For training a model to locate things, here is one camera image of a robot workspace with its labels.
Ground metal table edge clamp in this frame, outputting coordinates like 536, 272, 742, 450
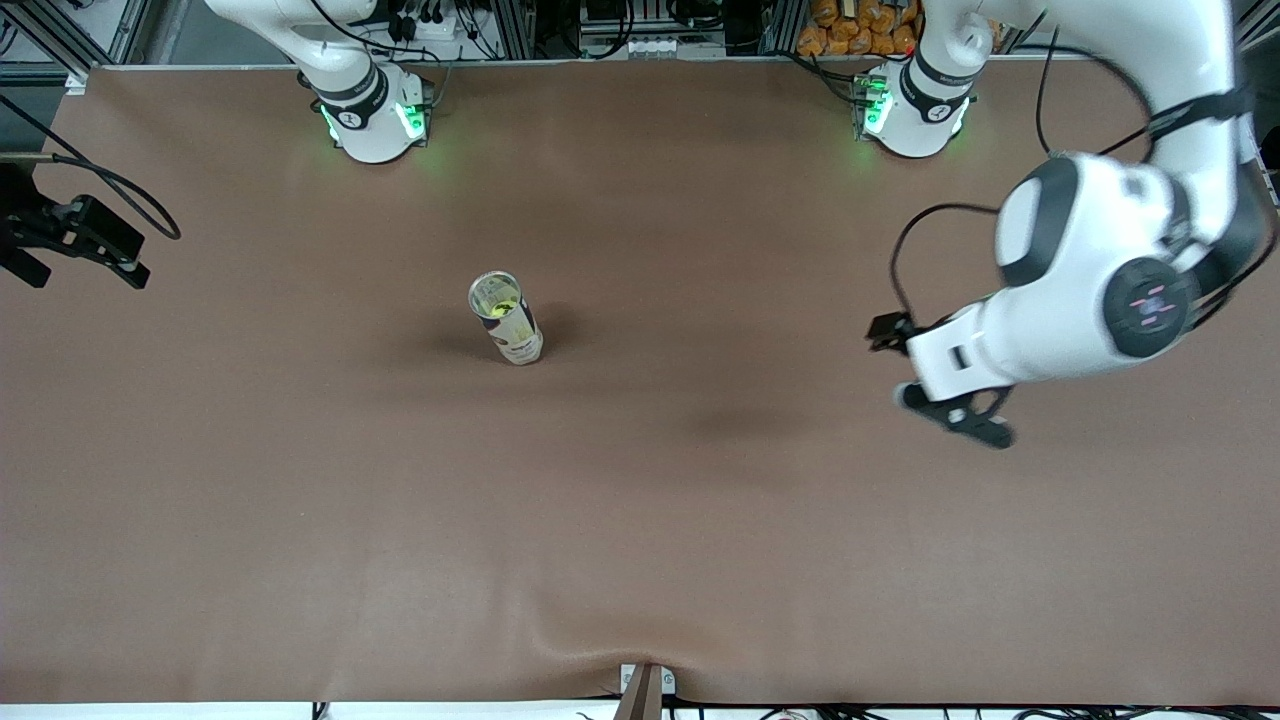
618, 662, 677, 720

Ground orange packaged items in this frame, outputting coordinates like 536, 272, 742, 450
797, 0, 923, 58

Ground white power strip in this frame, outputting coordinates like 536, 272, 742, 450
385, 0, 473, 43

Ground blue white tennis ball can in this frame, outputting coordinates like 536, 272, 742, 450
466, 269, 546, 368

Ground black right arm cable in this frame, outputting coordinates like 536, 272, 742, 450
0, 92, 183, 242

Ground brown table mat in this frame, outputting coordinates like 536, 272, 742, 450
0, 57, 1280, 707

